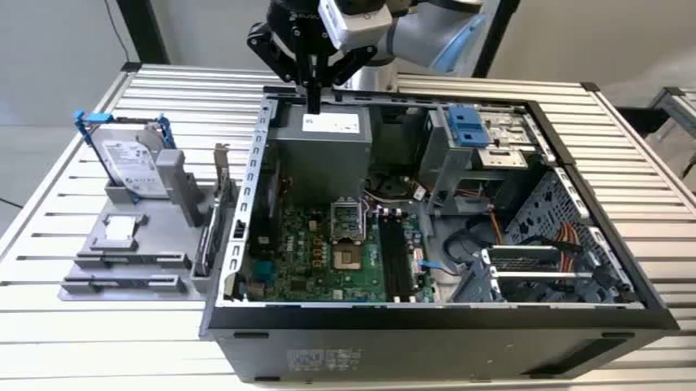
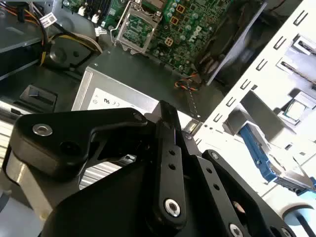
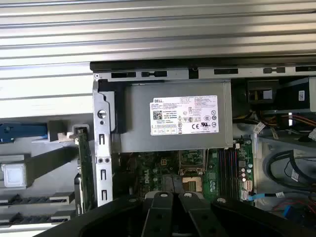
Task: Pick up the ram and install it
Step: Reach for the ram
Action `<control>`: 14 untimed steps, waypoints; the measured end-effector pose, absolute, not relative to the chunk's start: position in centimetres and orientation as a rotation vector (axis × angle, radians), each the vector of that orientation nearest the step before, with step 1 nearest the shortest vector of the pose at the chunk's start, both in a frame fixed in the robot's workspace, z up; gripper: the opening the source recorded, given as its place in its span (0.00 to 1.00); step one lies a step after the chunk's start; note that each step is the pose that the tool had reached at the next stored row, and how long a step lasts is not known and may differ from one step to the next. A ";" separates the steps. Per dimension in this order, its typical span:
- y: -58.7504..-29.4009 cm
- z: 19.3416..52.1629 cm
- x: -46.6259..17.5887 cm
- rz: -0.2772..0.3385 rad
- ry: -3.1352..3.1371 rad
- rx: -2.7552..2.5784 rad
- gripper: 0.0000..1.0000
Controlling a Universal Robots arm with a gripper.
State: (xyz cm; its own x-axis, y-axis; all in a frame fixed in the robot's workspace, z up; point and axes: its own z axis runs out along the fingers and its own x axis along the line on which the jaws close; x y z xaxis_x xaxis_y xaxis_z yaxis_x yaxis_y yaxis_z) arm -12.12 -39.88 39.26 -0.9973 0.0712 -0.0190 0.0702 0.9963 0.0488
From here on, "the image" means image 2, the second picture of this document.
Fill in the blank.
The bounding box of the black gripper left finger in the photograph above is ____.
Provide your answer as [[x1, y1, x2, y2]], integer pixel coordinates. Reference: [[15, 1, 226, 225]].
[[4, 100, 188, 232]]

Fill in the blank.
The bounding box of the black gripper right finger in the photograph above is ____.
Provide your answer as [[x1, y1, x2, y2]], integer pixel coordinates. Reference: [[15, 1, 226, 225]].
[[182, 130, 297, 237]]

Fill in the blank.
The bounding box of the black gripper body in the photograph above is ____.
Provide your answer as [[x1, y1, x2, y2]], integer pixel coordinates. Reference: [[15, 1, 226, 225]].
[[40, 158, 226, 237]]

